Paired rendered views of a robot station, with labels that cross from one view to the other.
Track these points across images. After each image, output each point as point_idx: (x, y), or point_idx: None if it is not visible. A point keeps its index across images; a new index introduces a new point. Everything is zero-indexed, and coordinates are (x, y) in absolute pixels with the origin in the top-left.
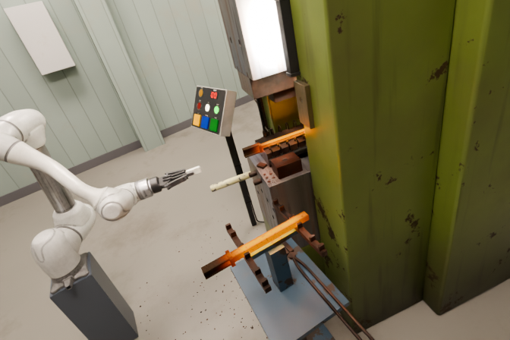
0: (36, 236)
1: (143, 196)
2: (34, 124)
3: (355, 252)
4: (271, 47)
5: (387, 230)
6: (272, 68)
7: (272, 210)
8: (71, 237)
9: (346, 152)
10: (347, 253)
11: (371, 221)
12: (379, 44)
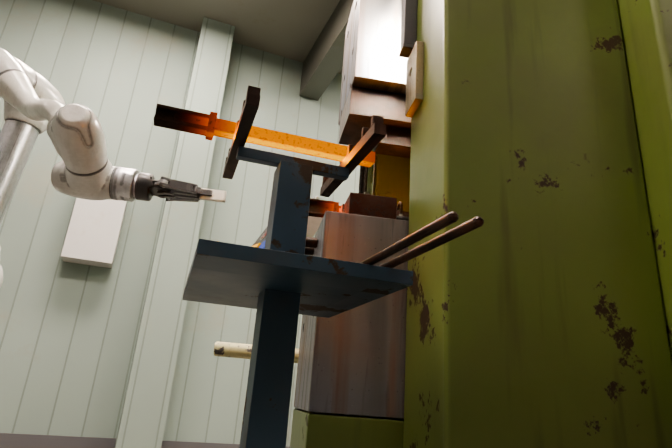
0: None
1: (118, 181)
2: (53, 98)
3: (467, 328)
4: (389, 51)
5: (550, 311)
6: (384, 73)
7: None
8: None
9: (459, 84)
10: (446, 318)
11: (508, 259)
12: None
